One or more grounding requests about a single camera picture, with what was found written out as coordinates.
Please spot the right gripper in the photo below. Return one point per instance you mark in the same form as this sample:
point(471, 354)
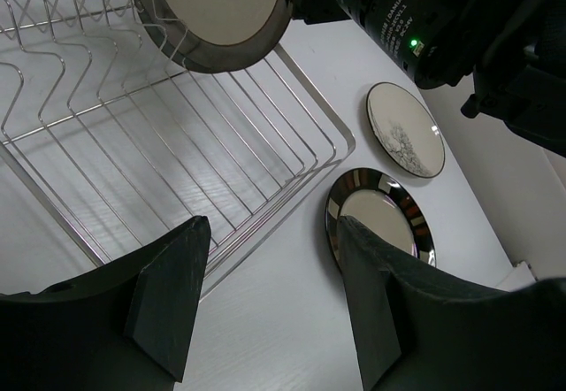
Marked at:
point(408, 31)

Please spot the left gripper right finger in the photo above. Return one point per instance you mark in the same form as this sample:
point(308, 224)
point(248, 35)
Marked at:
point(416, 327)

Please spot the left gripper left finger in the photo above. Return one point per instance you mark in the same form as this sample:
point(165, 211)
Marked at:
point(128, 321)

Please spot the brown rimmed cream plate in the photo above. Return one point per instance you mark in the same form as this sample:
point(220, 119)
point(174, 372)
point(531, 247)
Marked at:
point(214, 36)

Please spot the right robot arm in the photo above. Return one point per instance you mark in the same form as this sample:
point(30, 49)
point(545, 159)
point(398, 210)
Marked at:
point(514, 50)

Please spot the cream plate with tree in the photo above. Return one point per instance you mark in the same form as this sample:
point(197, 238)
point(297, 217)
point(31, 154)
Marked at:
point(405, 130)

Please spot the dark patterned rim plate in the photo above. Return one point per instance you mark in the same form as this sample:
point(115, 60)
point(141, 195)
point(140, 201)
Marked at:
point(384, 206)

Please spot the wire dish rack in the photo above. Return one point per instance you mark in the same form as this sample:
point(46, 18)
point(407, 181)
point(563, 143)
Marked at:
point(107, 143)

